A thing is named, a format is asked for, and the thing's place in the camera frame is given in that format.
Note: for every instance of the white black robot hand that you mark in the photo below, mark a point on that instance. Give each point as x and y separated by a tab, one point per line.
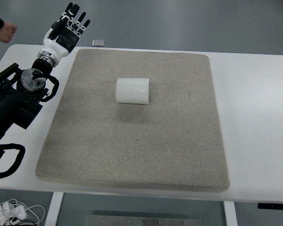
60	41

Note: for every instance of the white cup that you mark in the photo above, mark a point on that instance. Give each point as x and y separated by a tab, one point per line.
132	91

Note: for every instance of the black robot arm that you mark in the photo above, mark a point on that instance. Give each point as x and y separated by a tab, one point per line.
23	91

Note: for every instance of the person's hand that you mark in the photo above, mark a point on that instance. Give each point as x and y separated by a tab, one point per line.
7	32

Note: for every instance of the small grey square object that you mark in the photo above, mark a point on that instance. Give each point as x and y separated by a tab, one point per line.
98	43

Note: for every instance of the beige felt mat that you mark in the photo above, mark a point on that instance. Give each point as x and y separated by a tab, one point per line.
173	143

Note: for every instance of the white power strip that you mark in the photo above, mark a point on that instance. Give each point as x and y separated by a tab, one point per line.
9	210

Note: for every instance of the metal floor plate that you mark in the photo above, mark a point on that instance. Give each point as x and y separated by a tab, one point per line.
105	220

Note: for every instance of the white table leg left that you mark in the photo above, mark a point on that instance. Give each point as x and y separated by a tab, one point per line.
54	209

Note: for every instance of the white table leg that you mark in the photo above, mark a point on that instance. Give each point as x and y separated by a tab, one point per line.
54	209
230	214

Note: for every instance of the white table leg right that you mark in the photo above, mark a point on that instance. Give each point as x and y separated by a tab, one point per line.
230	214

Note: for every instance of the black table control panel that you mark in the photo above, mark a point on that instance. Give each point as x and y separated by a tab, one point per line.
270	206

